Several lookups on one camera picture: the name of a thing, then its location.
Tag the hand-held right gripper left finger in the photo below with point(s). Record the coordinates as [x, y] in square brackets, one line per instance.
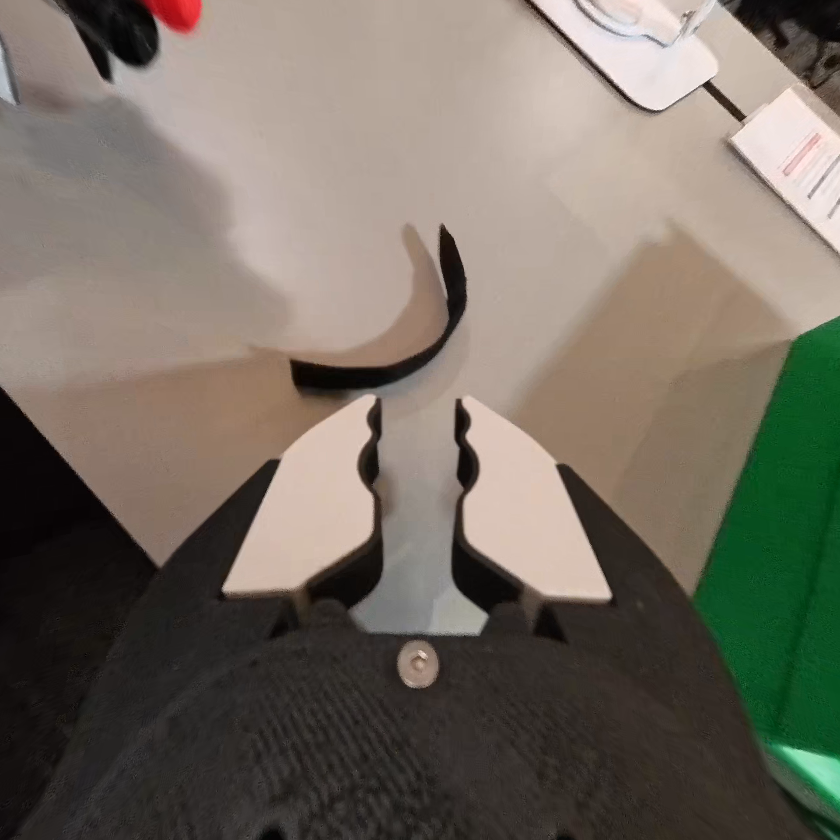
[308, 518]

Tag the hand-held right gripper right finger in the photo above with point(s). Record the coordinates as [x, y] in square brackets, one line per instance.
[524, 518]

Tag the black dry erase marker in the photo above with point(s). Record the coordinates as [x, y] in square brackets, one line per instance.
[124, 32]

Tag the red dry erase marker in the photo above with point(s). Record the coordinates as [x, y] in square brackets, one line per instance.
[174, 13]

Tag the green cloth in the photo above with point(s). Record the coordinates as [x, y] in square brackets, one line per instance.
[787, 524]

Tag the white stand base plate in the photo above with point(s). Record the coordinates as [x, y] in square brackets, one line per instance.
[663, 78]

